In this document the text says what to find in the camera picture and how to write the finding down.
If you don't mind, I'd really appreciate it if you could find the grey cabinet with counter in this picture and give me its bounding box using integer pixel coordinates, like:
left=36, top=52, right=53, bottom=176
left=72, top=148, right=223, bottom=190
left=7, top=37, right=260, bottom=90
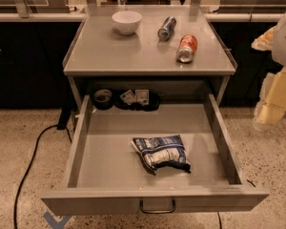
left=64, top=6, right=236, bottom=108

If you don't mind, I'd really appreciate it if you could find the white bowl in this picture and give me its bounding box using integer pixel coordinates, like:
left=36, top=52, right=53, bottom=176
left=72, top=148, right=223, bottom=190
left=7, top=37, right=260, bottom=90
left=112, top=10, right=142, bottom=35

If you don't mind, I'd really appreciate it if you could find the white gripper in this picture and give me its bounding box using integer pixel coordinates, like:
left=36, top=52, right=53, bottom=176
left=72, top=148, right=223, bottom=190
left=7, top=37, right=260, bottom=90
left=252, top=27, right=286, bottom=132

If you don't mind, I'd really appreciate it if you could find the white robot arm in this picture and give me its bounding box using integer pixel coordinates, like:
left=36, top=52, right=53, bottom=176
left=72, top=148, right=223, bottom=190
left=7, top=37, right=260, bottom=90
left=252, top=12, right=286, bottom=132

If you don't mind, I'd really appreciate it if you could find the black tape roll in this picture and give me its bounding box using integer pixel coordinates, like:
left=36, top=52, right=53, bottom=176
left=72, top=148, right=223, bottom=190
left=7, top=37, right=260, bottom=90
left=92, top=89, right=113, bottom=110

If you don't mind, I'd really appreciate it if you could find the blue chip bag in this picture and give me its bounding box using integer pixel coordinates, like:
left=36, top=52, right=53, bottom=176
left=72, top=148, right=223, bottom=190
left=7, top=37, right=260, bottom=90
left=132, top=135, right=191, bottom=175

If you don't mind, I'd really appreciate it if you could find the grey open drawer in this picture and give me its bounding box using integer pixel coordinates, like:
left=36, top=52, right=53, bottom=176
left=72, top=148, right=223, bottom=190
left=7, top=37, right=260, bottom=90
left=41, top=94, right=269, bottom=216

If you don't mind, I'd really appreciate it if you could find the dark cabinet right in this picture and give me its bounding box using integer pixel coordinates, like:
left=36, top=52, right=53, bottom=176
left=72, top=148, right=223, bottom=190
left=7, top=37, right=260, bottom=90
left=212, top=22, right=282, bottom=107

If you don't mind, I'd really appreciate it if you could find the dark cabinet left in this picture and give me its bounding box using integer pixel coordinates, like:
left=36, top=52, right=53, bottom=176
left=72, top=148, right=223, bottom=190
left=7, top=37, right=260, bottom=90
left=0, top=22, right=79, bottom=109

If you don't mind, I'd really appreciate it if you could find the blue soda can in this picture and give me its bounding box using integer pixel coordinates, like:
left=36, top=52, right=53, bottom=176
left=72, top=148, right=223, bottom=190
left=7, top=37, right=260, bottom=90
left=157, top=16, right=176, bottom=41

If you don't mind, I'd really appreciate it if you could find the black floor cable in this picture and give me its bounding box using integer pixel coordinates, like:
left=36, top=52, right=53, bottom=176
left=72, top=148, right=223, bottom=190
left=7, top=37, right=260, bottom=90
left=12, top=107, right=74, bottom=229

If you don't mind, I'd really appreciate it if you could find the blue floor tape marker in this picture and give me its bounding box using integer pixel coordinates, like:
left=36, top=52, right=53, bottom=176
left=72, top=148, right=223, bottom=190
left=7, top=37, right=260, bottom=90
left=43, top=212, right=72, bottom=229

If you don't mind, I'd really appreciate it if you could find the dark cabinet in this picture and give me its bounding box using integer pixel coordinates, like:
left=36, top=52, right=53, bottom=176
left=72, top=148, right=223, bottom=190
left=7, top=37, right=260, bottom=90
left=212, top=22, right=282, bottom=107
left=0, top=22, right=79, bottom=109

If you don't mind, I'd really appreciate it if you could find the red soda can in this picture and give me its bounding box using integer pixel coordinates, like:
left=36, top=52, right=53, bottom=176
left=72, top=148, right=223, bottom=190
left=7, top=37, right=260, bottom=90
left=176, top=34, right=197, bottom=63

